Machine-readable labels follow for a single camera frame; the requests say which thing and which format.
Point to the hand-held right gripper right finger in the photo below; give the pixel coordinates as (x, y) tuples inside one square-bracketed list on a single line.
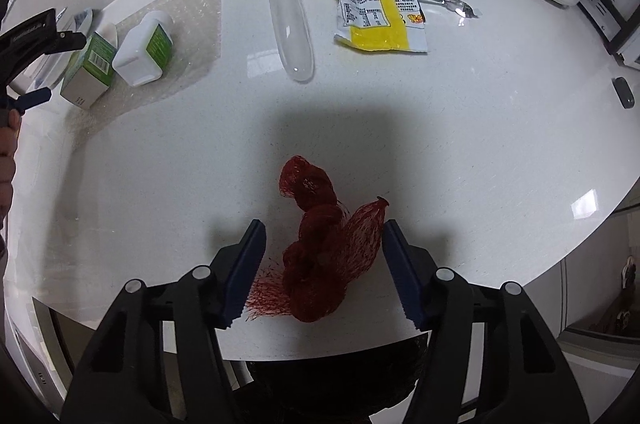
[(400, 274)]

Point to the white bottle with green label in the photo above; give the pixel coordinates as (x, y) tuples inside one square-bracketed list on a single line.
[(140, 51)]

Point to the white microwave oven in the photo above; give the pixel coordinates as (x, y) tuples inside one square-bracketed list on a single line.
[(620, 19)]

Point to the green and white box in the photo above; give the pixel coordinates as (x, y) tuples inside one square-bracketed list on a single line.
[(87, 71)]

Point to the bin with black bag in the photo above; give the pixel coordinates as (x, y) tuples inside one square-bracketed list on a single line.
[(325, 379)]

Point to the person's left hand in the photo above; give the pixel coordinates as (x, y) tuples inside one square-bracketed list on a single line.
[(7, 164)]

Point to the red mesh bag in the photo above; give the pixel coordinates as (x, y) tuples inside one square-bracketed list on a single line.
[(320, 254)]

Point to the clear plastic toothbrush case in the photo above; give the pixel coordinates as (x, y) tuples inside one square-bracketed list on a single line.
[(290, 19)]

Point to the small black oval object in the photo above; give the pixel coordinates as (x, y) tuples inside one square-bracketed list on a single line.
[(624, 93)]

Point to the small clear plastic wrapper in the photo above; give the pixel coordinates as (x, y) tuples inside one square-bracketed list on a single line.
[(450, 4)]

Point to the clear bubble wrap sheet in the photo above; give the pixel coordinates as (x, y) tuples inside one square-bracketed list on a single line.
[(200, 19)]

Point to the yellow and white snack packet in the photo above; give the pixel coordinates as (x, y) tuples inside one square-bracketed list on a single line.
[(380, 14)]

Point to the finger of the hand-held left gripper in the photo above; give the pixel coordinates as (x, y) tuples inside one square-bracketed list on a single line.
[(70, 40), (30, 98)]

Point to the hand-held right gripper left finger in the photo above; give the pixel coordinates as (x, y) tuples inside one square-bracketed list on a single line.
[(245, 274)]

